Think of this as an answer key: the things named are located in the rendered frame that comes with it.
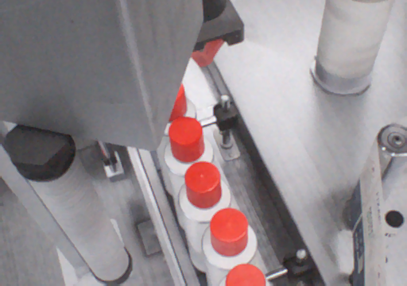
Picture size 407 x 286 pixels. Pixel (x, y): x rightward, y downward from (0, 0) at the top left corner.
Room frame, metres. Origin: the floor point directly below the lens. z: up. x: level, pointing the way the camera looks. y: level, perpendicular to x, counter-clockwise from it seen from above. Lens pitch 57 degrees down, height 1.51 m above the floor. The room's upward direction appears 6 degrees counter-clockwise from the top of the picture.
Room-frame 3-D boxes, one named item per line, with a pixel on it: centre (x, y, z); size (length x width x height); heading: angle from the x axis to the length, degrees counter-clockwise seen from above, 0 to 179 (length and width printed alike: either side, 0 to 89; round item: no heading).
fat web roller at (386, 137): (0.26, -0.19, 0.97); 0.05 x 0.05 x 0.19
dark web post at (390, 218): (0.18, -0.16, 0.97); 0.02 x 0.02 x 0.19
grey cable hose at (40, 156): (0.15, 0.09, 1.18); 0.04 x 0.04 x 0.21
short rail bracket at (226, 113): (0.41, -0.03, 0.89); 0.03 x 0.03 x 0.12; 16
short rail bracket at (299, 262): (0.19, -0.08, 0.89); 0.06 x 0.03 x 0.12; 106
